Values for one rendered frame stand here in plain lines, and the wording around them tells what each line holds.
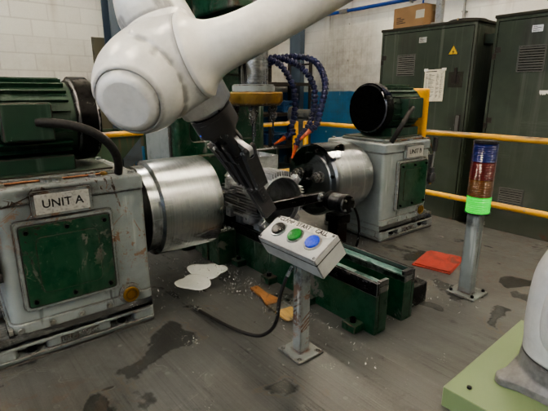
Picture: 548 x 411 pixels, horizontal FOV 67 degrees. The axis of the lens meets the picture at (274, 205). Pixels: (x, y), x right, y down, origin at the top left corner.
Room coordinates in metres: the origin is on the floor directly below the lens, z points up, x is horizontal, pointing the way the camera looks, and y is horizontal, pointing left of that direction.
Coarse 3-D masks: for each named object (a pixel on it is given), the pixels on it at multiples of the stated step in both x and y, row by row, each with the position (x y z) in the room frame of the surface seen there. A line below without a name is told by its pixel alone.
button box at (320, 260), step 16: (272, 224) 0.83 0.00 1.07; (288, 224) 0.81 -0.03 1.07; (304, 224) 0.78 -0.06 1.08; (272, 240) 0.78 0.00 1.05; (288, 240) 0.76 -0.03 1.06; (304, 240) 0.74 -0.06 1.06; (320, 240) 0.72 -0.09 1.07; (336, 240) 0.71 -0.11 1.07; (288, 256) 0.76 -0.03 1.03; (304, 256) 0.70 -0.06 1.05; (320, 256) 0.69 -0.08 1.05; (336, 256) 0.72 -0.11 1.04; (320, 272) 0.69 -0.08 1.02
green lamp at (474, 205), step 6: (468, 198) 1.05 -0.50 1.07; (474, 198) 1.03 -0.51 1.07; (480, 198) 1.02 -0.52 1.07; (486, 198) 1.02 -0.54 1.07; (468, 204) 1.04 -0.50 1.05; (474, 204) 1.03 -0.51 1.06; (480, 204) 1.02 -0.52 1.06; (486, 204) 1.02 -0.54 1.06; (468, 210) 1.04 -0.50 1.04; (474, 210) 1.03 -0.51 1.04; (480, 210) 1.02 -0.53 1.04; (486, 210) 1.02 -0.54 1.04
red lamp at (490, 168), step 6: (474, 162) 1.04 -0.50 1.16; (474, 168) 1.04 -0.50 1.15; (480, 168) 1.03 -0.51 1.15; (486, 168) 1.02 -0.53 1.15; (492, 168) 1.02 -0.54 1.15; (474, 174) 1.04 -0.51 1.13; (480, 174) 1.03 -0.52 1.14; (486, 174) 1.02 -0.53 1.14; (492, 174) 1.02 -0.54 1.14; (480, 180) 1.03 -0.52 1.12; (486, 180) 1.02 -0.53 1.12; (492, 180) 1.03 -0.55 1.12
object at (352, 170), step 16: (320, 144) 1.42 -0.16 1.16; (336, 144) 1.44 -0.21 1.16; (352, 144) 1.48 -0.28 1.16; (304, 160) 1.44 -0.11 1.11; (320, 160) 1.38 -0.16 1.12; (336, 160) 1.36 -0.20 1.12; (352, 160) 1.40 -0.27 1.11; (368, 160) 1.46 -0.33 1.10; (304, 176) 1.44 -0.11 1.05; (320, 176) 1.36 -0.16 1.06; (336, 176) 1.33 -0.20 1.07; (352, 176) 1.37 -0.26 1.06; (368, 176) 1.42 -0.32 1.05; (304, 192) 1.44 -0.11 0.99; (352, 192) 1.38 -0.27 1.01; (368, 192) 1.46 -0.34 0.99; (304, 208) 1.43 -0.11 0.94; (320, 208) 1.38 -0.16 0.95
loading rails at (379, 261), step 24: (240, 240) 1.26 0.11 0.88; (240, 264) 1.22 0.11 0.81; (264, 264) 1.16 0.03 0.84; (288, 264) 1.08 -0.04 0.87; (360, 264) 1.00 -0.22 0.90; (384, 264) 0.97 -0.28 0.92; (288, 288) 1.08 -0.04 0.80; (312, 288) 1.00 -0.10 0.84; (336, 288) 0.93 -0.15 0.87; (360, 288) 0.87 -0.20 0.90; (384, 288) 0.85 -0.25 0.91; (408, 288) 0.91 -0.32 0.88; (336, 312) 0.93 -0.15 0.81; (360, 312) 0.87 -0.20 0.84; (384, 312) 0.86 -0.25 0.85; (408, 312) 0.92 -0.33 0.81
